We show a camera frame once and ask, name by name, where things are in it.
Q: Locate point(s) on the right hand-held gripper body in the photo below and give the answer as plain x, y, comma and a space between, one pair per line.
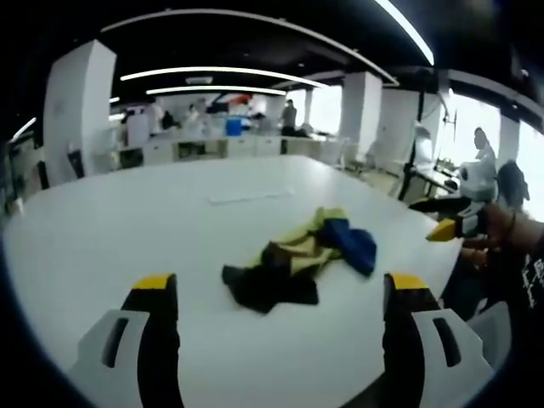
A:
478, 187

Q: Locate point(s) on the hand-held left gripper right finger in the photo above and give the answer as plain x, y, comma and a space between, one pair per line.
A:
429, 340

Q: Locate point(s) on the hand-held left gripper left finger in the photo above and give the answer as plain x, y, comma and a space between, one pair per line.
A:
127, 340

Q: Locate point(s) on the yellow blue black garment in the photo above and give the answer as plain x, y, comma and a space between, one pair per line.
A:
306, 259

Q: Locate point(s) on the person's right hand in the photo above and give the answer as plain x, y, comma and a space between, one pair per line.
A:
493, 229

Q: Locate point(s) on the dark jacket on chair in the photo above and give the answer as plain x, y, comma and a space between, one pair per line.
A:
514, 180

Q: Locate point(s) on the grey chair back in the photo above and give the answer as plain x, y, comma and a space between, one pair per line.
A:
489, 331

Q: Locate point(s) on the black stand pole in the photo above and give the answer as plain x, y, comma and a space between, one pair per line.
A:
414, 140

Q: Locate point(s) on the long ceiling light strip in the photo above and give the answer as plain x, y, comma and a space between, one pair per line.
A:
212, 90
406, 30
221, 73

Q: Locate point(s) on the row of white cabinets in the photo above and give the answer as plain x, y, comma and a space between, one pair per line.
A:
221, 148

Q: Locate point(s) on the blue box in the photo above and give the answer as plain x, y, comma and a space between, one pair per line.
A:
233, 126

